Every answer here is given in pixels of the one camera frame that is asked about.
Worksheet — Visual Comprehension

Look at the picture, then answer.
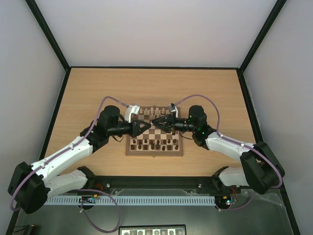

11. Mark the wooden chess board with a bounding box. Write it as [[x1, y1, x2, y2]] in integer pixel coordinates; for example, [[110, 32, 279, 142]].
[[126, 105, 183, 157]]

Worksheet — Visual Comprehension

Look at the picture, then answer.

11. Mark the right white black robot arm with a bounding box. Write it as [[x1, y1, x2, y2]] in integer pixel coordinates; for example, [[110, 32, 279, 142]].
[[152, 105, 284, 194]]

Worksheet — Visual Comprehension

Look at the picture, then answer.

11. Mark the right controller board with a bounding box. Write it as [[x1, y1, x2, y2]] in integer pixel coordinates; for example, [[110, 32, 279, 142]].
[[216, 194, 239, 206]]

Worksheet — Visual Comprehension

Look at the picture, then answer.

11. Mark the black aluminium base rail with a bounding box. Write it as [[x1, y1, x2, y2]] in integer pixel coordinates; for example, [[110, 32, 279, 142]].
[[25, 175, 284, 194]]

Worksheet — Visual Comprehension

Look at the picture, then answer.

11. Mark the controller board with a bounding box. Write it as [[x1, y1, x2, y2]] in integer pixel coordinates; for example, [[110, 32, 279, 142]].
[[216, 194, 239, 206], [77, 194, 101, 204]]

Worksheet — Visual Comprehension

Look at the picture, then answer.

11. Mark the dark chess pieces back row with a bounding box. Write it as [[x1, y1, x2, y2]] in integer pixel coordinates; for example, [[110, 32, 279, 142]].
[[131, 139, 179, 145]]

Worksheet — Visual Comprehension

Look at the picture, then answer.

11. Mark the dark chess pieces front row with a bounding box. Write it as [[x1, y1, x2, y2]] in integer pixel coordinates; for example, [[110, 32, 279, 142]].
[[129, 144, 180, 151]]

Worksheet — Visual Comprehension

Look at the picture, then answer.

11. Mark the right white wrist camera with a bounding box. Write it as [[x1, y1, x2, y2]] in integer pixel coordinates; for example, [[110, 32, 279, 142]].
[[168, 103, 178, 117]]

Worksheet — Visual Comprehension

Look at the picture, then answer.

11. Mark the left controller board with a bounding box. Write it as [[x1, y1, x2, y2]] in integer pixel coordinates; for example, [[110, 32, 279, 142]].
[[77, 194, 101, 204]]

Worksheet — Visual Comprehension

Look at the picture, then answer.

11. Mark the light blue cable duct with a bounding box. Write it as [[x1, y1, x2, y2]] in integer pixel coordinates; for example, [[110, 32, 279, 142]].
[[45, 195, 216, 206]]

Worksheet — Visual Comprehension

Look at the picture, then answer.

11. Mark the printed reference sheet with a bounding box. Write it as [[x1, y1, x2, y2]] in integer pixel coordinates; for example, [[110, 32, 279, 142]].
[[118, 225, 187, 235]]

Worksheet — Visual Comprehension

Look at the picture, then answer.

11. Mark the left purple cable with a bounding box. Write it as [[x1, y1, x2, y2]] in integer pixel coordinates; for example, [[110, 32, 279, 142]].
[[9, 96, 129, 232]]

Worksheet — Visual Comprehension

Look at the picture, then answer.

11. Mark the dark chess pieces row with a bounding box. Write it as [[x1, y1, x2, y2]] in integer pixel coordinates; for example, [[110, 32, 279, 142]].
[[131, 139, 179, 145], [129, 144, 180, 151]]

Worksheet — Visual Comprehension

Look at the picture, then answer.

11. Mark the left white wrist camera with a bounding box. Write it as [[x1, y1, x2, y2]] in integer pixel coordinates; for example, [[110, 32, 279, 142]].
[[124, 104, 140, 123]]

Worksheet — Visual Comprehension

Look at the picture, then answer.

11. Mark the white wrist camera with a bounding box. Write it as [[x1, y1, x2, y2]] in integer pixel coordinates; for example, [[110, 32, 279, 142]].
[[124, 104, 140, 123], [168, 103, 178, 117]]

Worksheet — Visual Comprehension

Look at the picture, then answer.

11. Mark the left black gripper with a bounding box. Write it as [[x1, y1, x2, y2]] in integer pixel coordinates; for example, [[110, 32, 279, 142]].
[[109, 118, 152, 138]]

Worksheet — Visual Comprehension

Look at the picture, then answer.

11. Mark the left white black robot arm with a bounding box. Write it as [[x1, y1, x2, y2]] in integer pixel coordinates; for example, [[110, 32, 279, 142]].
[[8, 105, 151, 214]]

